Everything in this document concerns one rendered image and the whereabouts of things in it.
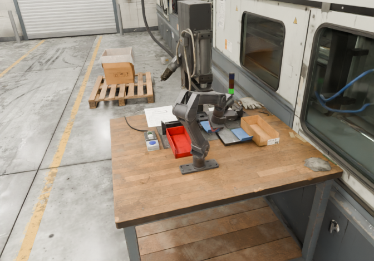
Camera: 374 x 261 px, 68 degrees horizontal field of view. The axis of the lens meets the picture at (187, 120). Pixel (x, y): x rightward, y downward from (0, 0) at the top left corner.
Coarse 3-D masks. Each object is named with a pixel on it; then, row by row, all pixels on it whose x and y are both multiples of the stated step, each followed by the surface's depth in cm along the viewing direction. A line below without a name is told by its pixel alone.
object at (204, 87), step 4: (192, 80) 181; (192, 84) 180; (196, 84) 176; (200, 84) 169; (204, 84) 167; (196, 88) 171; (200, 88) 167; (204, 88) 167; (208, 88) 167; (212, 88) 166
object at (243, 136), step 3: (234, 129) 174; (237, 129) 174; (240, 129) 174; (234, 132) 171; (237, 132) 170; (243, 132) 170; (237, 135) 168; (240, 135) 167; (243, 135) 167; (246, 135) 167; (240, 138) 165; (243, 138) 160; (246, 138) 161; (249, 138) 162
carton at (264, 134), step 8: (248, 120) 180; (256, 120) 182; (264, 120) 173; (248, 128) 170; (256, 128) 178; (264, 128) 174; (272, 128) 165; (256, 136) 161; (264, 136) 169; (272, 136) 166; (264, 144) 160
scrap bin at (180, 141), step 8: (168, 128) 171; (176, 128) 173; (184, 128) 173; (168, 136) 166; (176, 136) 173; (184, 136) 172; (176, 144) 165; (184, 144) 165; (176, 152) 157; (184, 152) 152
